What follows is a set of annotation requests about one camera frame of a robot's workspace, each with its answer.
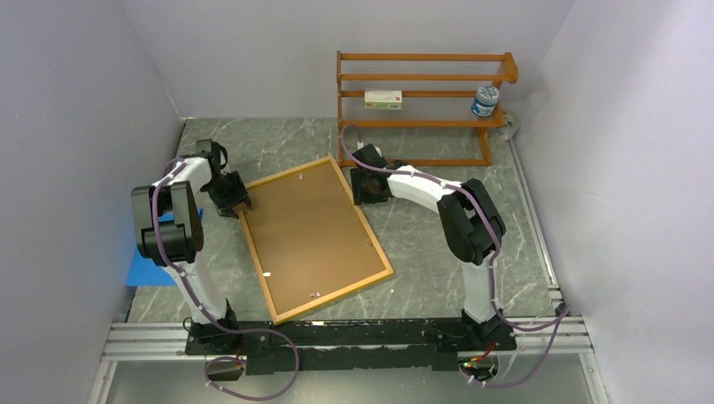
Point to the orange wooden shelf rack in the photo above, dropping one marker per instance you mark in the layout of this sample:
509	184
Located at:
438	90

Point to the clear tape roll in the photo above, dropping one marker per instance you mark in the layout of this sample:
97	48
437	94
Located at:
510	126

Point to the brown frame backing board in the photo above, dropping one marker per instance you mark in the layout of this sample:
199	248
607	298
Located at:
307	240

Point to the white blue jar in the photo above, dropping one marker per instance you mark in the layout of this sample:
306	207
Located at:
485	100

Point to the white red medicine box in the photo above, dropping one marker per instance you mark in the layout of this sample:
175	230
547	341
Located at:
383	99

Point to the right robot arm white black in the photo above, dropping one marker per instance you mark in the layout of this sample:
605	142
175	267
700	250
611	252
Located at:
472	226

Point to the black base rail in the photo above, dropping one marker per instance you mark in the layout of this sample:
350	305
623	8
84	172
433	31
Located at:
440	344

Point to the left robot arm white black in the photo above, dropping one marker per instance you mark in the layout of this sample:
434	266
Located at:
169	231

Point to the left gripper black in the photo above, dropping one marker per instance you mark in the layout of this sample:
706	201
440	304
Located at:
240	194

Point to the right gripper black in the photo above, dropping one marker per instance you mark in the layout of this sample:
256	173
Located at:
359	195

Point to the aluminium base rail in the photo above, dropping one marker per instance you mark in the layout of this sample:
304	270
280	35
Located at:
166	342

